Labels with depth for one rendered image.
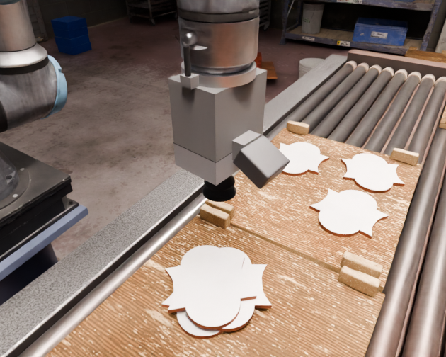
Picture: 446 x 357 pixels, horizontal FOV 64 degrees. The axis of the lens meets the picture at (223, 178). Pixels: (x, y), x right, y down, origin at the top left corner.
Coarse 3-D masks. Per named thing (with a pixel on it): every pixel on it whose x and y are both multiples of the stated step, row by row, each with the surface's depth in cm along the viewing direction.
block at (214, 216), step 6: (204, 204) 68; (204, 210) 66; (210, 210) 66; (216, 210) 66; (204, 216) 67; (210, 216) 66; (216, 216) 65; (222, 216) 65; (228, 216) 65; (216, 222) 66; (222, 222) 65; (228, 222) 66
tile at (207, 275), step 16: (192, 256) 57; (208, 256) 57; (224, 256) 57; (176, 272) 55; (192, 272) 55; (208, 272) 55; (224, 272) 55; (240, 272) 55; (176, 288) 52; (192, 288) 52; (208, 288) 52; (224, 288) 52; (240, 288) 52; (176, 304) 50; (192, 304) 50; (208, 304) 50; (224, 304) 50; (240, 304) 50; (192, 320) 48; (208, 320) 48; (224, 320) 48
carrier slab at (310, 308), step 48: (192, 240) 64; (240, 240) 64; (144, 288) 55; (288, 288) 55; (336, 288) 55; (96, 336) 49; (144, 336) 49; (240, 336) 49; (288, 336) 49; (336, 336) 49
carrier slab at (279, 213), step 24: (288, 144) 91; (336, 144) 91; (336, 168) 82; (408, 168) 82; (240, 192) 75; (264, 192) 75; (288, 192) 75; (312, 192) 75; (408, 192) 75; (240, 216) 69; (264, 216) 69; (288, 216) 69; (312, 216) 69; (288, 240) 64; (312, 240) 64; (336, 240) 64; (360, 240) 64; (384, 240) 64; (336, 264) 59; (384, 264) 59
